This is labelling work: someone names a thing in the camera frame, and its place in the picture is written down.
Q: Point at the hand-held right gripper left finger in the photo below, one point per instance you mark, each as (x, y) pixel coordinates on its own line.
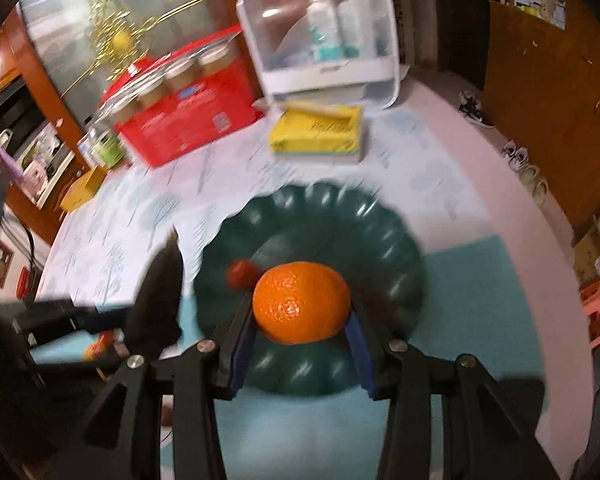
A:
(241, 360)

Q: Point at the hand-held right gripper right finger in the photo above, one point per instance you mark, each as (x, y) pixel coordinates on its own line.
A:
(362, 360)

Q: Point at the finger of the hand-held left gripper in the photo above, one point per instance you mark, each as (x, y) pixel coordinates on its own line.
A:
(55, 312)

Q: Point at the large yellow orange fruit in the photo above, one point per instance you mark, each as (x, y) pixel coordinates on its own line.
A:
(97, 349)

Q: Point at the orange mandarin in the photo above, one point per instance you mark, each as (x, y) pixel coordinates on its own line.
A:
(302, 302)

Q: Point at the red tomato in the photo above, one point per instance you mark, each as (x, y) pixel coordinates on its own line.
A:
(240, 274)

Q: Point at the dark overripe banana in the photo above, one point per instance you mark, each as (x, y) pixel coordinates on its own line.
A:
(157, 300)

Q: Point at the dark green scalloped plate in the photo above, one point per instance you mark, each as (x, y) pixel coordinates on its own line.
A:
(330, 220)

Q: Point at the small yellow box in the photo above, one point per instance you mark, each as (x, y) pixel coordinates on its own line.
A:
(82, 190)

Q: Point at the tree print tablecloth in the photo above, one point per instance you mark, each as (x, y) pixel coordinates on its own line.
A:
(455, 240)

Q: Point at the green label canister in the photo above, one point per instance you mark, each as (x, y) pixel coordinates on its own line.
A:
(107, 150)

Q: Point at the red paper cup pack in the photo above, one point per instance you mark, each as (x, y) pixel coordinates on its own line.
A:
(180, 125)

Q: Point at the yellow tissue pack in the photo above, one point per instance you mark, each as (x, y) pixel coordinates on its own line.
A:
(310, 135)

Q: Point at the gold door ornament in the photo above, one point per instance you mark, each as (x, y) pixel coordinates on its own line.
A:
(120, 40)

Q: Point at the white shoes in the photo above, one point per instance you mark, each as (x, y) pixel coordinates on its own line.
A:
(515, 154)

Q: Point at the black sneakers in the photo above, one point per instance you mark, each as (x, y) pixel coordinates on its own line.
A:
(475, 108)

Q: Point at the white clear storage case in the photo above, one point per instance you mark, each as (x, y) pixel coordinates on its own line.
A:
(325, 80)

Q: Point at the brown wooden cabinet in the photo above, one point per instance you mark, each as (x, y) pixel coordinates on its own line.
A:
(555, 110)

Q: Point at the white bottle teal label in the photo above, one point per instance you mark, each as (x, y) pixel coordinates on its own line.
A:
(322, 27)

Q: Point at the plain white bottle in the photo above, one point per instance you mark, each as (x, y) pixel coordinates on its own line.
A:
(352, 20)

